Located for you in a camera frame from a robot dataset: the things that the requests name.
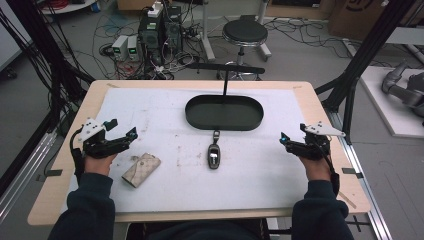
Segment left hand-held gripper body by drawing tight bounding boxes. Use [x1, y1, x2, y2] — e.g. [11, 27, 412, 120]
[77, 117, 118, 160]

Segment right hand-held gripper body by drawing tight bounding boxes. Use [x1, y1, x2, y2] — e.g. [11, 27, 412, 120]
[299, 121, 347, 162]

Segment beige key pouch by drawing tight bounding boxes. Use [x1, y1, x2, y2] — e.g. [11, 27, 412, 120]
[120, 152, 162, 189]

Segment black tray with hanger bar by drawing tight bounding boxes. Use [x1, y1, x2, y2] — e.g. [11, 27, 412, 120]
[184, 62, 267, 132]

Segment black car key with strap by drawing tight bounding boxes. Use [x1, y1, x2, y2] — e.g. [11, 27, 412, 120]
[207, 129, 222, 171]

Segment person's left hand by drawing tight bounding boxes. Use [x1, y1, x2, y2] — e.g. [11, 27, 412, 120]
[83, 153, 119, 177]

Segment person's right hand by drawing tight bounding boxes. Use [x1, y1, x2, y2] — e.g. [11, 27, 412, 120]
[297, 154, 333, 183]

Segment black tape strip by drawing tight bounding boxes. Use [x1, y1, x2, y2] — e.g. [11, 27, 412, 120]
[35, 168, 64, 183]
[341, 167, 365, 180]

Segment white table mat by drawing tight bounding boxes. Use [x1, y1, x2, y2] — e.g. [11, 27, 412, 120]
[59, 87, 310, 215]

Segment wooden table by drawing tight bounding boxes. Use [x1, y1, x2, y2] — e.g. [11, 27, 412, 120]
[27, 79, 372, 227]

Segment white base board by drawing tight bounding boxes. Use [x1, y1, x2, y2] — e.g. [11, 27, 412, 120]
[359, 65, 424, 140]

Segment grey power supply unit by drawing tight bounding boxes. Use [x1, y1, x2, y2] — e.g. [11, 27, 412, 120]
[111, 34, 130, 61]
[126, 34, 141, 62]

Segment white desk leg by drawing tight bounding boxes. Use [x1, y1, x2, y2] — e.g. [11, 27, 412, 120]
[255, 0, 273, 63]
[199, 0, 217, 62]

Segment black computer tower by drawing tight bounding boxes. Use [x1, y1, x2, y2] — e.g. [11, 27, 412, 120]
[164, 5, 184, 55]
[137, 14, 166, 67]

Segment black round stool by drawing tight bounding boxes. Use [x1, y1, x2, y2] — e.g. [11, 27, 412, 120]
[218, 18, 270, 81]

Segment person's torso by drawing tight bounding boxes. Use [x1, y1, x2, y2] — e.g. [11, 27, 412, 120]
[126, 218, 272, 240]

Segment cardboard box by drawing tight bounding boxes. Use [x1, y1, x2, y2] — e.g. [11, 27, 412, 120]
[327, 0, 424, 43]

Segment white power strip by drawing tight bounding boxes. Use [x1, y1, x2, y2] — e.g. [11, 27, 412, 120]
[146, 1, 165, 19]

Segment white round table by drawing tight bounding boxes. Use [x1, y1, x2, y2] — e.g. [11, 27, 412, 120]
[39, 0, 98, 16]

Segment left hand-held gripper cable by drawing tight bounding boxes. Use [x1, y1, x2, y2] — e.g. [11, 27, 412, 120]
[68, 128, 86, 185]

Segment hand-held gripper cable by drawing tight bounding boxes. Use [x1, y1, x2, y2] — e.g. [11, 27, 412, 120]
[68, 128, 86, 185]
[319, 143, 341, 198]

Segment right hand-held gripper cable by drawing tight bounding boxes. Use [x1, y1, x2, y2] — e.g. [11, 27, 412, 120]
[319, 143, 341, 198]

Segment aluminium rail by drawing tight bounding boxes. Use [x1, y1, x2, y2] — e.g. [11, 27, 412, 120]
[327, 111, 395, 240]
[0, 131, 58, 223]

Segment tangle of floor cables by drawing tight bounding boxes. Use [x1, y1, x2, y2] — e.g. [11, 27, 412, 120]
[92, 13, 202, 81]

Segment black floor cables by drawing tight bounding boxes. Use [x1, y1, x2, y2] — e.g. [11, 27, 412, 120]
[265, 16, 355, 58]

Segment black metal frame stand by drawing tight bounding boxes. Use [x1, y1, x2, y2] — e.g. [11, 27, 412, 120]
[314, 0, 418, 145]

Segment black frame stand with cables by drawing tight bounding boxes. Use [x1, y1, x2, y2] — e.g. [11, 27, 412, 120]
[0, 0, 96, 198]

